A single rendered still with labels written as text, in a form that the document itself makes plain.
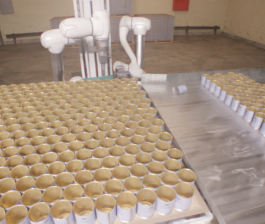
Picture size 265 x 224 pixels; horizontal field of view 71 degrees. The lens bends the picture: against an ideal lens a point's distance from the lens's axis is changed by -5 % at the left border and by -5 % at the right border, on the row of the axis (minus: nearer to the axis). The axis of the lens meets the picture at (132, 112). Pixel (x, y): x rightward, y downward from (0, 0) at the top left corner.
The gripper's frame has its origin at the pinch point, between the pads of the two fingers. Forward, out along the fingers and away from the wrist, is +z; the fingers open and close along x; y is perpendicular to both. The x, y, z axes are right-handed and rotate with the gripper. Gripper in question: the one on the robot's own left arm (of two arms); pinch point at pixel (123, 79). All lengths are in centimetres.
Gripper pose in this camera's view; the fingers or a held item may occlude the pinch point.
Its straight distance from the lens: 157.9
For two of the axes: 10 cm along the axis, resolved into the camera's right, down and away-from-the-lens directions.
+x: 9.8, -0.7, 1.8
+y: 0.3, -8.5, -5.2
